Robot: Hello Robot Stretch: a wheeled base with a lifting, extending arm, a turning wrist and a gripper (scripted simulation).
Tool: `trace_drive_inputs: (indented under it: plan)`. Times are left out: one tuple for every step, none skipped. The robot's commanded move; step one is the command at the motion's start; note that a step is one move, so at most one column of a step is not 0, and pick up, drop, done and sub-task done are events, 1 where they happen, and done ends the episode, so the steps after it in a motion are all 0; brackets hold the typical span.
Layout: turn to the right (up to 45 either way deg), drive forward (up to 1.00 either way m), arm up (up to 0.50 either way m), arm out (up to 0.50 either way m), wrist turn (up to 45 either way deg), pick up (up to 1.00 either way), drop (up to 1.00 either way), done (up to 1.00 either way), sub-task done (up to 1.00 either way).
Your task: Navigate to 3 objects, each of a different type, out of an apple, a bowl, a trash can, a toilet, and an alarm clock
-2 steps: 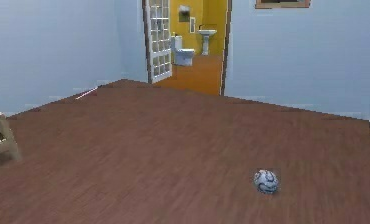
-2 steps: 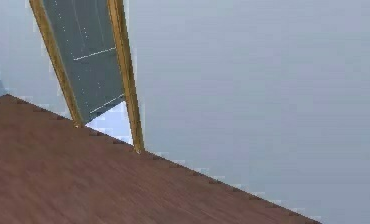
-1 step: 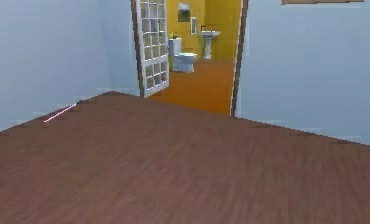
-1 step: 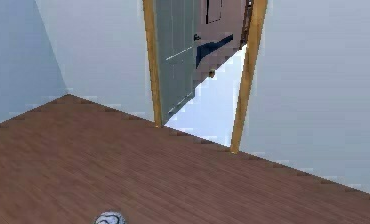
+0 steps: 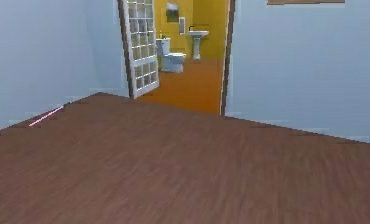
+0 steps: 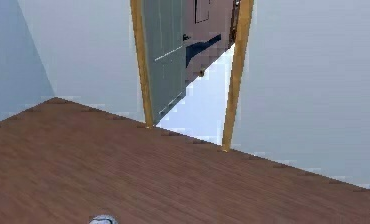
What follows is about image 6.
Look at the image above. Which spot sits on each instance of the small brown round object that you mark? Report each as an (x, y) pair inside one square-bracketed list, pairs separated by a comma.
[(202, 72)]

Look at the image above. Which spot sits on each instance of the grey room door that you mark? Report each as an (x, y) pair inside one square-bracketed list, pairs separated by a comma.
[(164, 66)]

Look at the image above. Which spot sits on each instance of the grey round object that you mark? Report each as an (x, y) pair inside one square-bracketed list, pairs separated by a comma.
[(103, 220)]

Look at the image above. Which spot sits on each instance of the yellow wooden door frame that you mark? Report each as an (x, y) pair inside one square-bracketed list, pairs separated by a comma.
[(237, 83)]

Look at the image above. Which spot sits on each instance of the black framed wall picture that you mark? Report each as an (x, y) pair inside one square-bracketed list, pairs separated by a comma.
[(202, 11)]

